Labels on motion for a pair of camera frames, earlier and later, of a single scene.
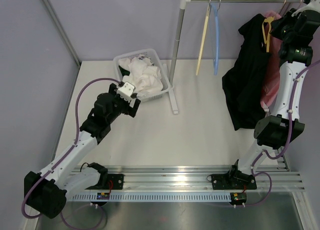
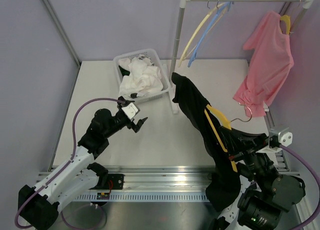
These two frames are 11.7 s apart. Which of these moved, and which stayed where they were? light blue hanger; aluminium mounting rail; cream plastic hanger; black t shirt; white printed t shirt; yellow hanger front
Moved: cream plastic hanger; yellow hanger front; light blue hanger; black t shirt
Stayed: white printed t shirt; aluminium mounting rail
